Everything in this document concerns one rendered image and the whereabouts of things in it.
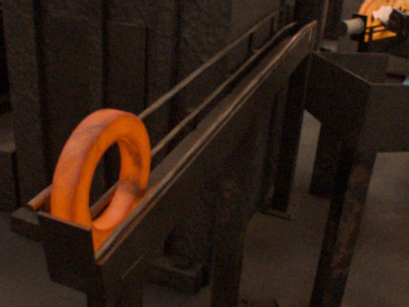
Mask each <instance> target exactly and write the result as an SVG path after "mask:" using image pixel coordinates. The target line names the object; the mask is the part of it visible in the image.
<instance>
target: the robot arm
mask: <svg viewBox="0 0 409 307"><path fill-rule="evenodd" d="M406 10H407V9H405V8H404V10H403V11H400V10H398V9H395V8H393V9H392V8H391V6H388V7H387V8H385V7H384V6H382V7H381V8H380V9H379V11H378V12H377V11H374V12H373V16H374V18H375V20H376V22H377V23H378V24H379V25H380V26H382V27H384V28H385V29H386V30H387V31H389V32H390V33H392V34H396V36H394V37H392V38H391V39H390V40H389V41H388V42H386V43H385V44H384V45H383V46H382V49H383V50H384V51H386V52H391V51H393V49H394V48H395V47H396V46H398V45H399V44H400V43H402V42H404V41H406V42H407V46H408V47H409V14H407V13H406ZM407 11H408V12H409V10H407ZM403 84H409V75H408V77H407V78H406V80H405V81H404V83H403Z"/></svg>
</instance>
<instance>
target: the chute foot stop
mask: <svg viewBox="0 0 409 307"><path fill-rule="evenodd" d="M37 218H38V222H39V228H40V232H41V236H42V243H43V247H44V251H45V258H46V262H47V269H48V273H49V277H50V281H52V282H55V283H57V284H60V285H63V286H65V287H70V288H72V289H76V290H77V291H80V292H84V293H85V294H88V295H90V296H93V297H96V298H99V297H100V296H101V295H100V288H99V277H98V270H97V265H96V254H95V248H94V241H93V231H92V228H91V227H87V226H85V225H82V224H78V223H75V222H73V221H70V220H66V219H62V218H60V217H57V216H53V215H50V214H49V213H44V212H41V211H40V212H38V213H37Z"/></svg>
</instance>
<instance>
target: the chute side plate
mask: <svg viewBox="0 0 409 307"><path fill-rule="evenodd" d="M317 26H318V24H315V25H314V26H312V27H310V28H309V29H308V30H306V31H304V33H303V34H302V35H301V36H300V37H299V38H298V39H297V41H296V42H295V43H294V44H293V45H292V46H291V47H290V48H289V49H288V50H287V51H286V53H285V54H284V55H283V56H282V57H281V58H280V60H279V61H278V62H277V63H276V64H275V65H274V66H273V67H272V68H271V70H270V71H269V72H268V73H267V74H266V75H265V76H264V77H263V79H262V80H261V81H260V82H259V83H258V84H257V86H256V87H255V88H254V89H253V90H252V91H251V92H250V93H249V95H247V96H246V97H245V98H244V100H242V101H241V103H239V105H238V106H237V108H236V109H235V110H234V112H233V113H232V114H231V115H230V116H229V117H228V118H227V119H226V120H225V121H224V122H223V123H222V124H221V126H220V127H219V128H218V129H217V130H216V131H215V133H214V134H213V135H212V136H211V137H210V139H209V140H208V141H207V142H206V143H205V144H204V145H203V146H202V147H201V148H200V149H199V150H198V151H197V152H196V153H195V154H194V155H193V156H192V157H191V159H190V160H189V161H188V162H187V163H186V165H185V166H184V167H183V169H182V170H181V171H180V172H179V173H178V174H177V175H176V176H175V177H174V179H173V180H172V181H171V182H170V183H169V184H168V186H167V187H166V188H165V189H164V190H163V191H162V193H160V195H159V196H157V198H156V199H155V200H154V201H153V202H152V203H151V204H150V205H149V206H148V207H147V208H146V209H145V210H144V212H143V213H142V214H141V215H140V216H139V217H138V219H137V220H136V221H135V222H134V223H133V224H132V226H131V227H130V228H129V229H128V230H127V231H126V233H125V234H124V235H123V236H122V237H121V239H120V240H119V241H118V242H117V243H116V244H115V245H114V246H113V247H112V248H111V249H110V250H109V251H108V252H107V254H106V255H105V256H104V257H103V259H102V260H101V261H100V262H99V263H98V271H99V282H100V288H101V294H102V305H103V307H113V306H114V305H115V304H116V303H117V302H118V300H119V298H120V297H121V277H122V276H124V275H125V274H126V272H127V271H128V270H129V269H130V268H131V267H132V266H133V265H134V264H135V262H136V261H137V260H138V259H139V258H140V257H141V256H142V255H144V262H143V267H144V266H145V264H146V263H147V261H148V260H149V259H150V258H151V257H152V255H153V254H154V252H155V251H156V250H157V249H158V248H159V246H160V245H161V244H162V243H163V242H164V240H165V239H166V238H167V236H168V235H169V233H170V232H171V231H172V230H173V228H174V227H175V226H176V224H177V223H178V222H179V221H180V219H181V218H182V217H183V214H184V213H185V212H186V211H187V209H188V208H189V207H190V206H191V204H192V203H193V202H194V200H195V199H196V198H197V197H198V196H199V194H200V193H201V191H202V190H203V189H204V187H206V185H207V184H208V182H209V181H210V179H211V178H212V177H213V176H214V175H215V173H216V172H217V171H218V169H219V168H220V166H221V165H222V164H223V163H224V162H225V160H226V159H227V157H228V156H229V154H230V153H231V152H232V151H233V150H234V148H235V147H237V145H238V144H239V142H240V141H241V139H242V138H243V136H244V135H245V133H246V132H247V131H248V130H249V129H250V127H251V126H252V120H253V112H254V111H255V110H256V109H258V108H259V107H260V106H261V113H262V111H263V110H264V108H265V107H266V106H267V105H268V104H269V103H270V101H272V99H273V98H274V96H275V95H276V94H277V92H278V90H279V89H280V87H281V86H282V85H283V84H284V83H285V81H286V80H287V79H288V77H289V76H290V74H291V73H292V72H293V71H294V70H295V69H296V68H297V66H298V65H299V63H300V62H301V60H302V59H303V58H304V57H305V56H306V55H307V54H308V53H309V52H310V48H311V43H312V42H314V41H315V40H316V35H317ZM311 29H312V31H311ZM310 32H311V35H310Z"/></svg>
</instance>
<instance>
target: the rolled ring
mask: <svg viewBox="0 0 409 307"><path fill-rule="evenodd" d="M115 141H117V142H118V145H119V148H120V150H121V175H120V179H119V182H118V187H117V189H116V192H115V195H114V197H113V199H112V200H111V202H110V204H109V205H108V207H107V209H106V210H105V211H104V213H103V214H102V215H101V216H100V217H99V218H98V219H97V220H96V221H92V220H91V215H90V212H89V192H90V187H91V181H92V178H93V174H94V172H95V168H96V165H97V163H98V161H99V159H100V157H101V156H102V154H103V153H104V151H106V149H107V148H108V147H109V146H110V145H111V144H112V143H114V142H115ZM149 172H150V142H149V138H148V133H147V131H146V128H145V126H144V124H143V123H142V122H141V120H139V119H138V117H136V116H135V115H134V114H132V113H127V112H123V111H120V110H113V109H102V110H98V111H96V112H95V113H92V114H90V115H89V116H88V117H87V118H85V119H84V120H83V121H82V122H81V123H80V124H79V125H78V126H77V128H76V129H75V130H74V131H73V133H72V134H71V136H70V137H69V140H68V142H67V144H66V145H65V147H64V150H63V152H62V154H61V156H60V158H59V160H58V164H57V167H56V171H55V175H54V178H53V185H52V190H51V199H50V207H51V215H53V216H57V217H60V218H62V219H66V220H70V221H73V222H75V223H78V224H82V225H85V226H87V227H91V228H92V231H93V241H94V248H95V249H96V248H97V247H98V246H99V245H100V243H101V242H102V241H103V240H104V239H105V238H106V237H107V236H108V235H109V234H110V233H111V232H112V231H113V230H114V229H115V228H116V227H117V226H118V225H119V224H120V222H121V221H122V220H123V219H124V218H125V217H126V216H127V215H128V214H129V213H130V211H131V210H132V209H133V207H134V206H135V205H136V204H138V203H139V202H140V200H141V199H142V198H143V197H144V195H145V190H146V187H147V184H148V177H149Z"/></svg>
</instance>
